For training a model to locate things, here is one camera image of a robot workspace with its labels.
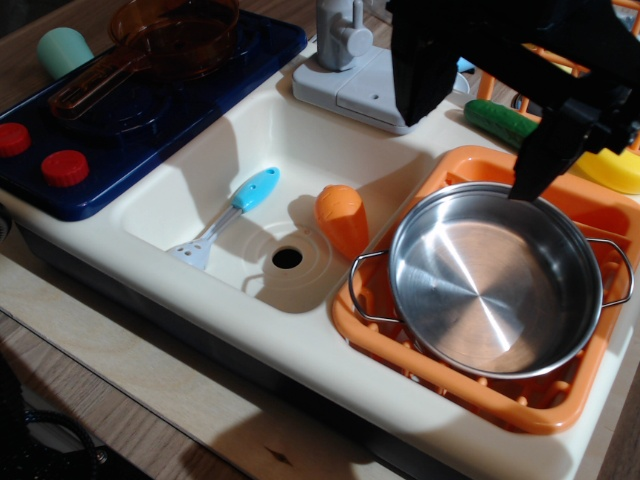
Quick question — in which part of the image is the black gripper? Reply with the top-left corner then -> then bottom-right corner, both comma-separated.
509,82 -> 639,202

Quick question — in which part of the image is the stainless steel pan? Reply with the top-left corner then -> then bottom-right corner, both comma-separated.
348,181 -> 635,380

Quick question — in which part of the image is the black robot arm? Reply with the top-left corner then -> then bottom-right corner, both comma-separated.
388,1 -> 639,201

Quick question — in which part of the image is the orange plastic drying rack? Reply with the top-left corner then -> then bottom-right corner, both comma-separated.
330,144 -> 640,436

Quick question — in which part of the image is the cream plastic toy sink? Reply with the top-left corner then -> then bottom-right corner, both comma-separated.
1,69 -> 639,479

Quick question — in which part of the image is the green toy cucumber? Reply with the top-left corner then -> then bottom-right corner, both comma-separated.
463,99 -> 538,150

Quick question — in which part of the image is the yellow toy banana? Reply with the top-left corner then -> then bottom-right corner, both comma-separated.
572,149 -> 639,195

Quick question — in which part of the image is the orange grid basket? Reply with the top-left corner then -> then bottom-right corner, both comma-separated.
481,32 -> 639,103

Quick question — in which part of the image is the blue plastic cup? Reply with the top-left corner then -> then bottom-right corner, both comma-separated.
456,57 -> 475,73

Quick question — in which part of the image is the grey toy faucet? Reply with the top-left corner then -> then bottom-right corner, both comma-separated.
292,0 -> 411,135

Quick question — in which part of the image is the orange toy carrot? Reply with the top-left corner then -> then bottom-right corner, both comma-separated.
314,185 -> 369,261

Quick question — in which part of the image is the amber transparent saucepan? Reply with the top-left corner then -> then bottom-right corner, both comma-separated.
49,1 -> 240,120

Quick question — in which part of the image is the navy blue toy stove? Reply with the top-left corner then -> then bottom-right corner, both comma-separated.
1,11 -> 307,221

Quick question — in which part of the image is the red stove knob right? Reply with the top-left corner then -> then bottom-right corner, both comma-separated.
40,150 -> 90,188

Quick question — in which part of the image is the red stove knob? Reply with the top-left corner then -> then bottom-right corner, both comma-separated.
40,150 -> 90,188
0,122 -> 31,158

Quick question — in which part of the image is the mint green cup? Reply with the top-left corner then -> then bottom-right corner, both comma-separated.
36,27 -> 94,80

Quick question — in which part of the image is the red stove knob left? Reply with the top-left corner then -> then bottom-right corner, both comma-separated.
0,122 -> 31,158

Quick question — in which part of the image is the blue handled toy spatula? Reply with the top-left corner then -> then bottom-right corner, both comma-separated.
167,167 -> 281,270

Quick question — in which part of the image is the black cable bundle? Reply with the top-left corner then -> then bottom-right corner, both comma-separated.
0,349 -> 109,480

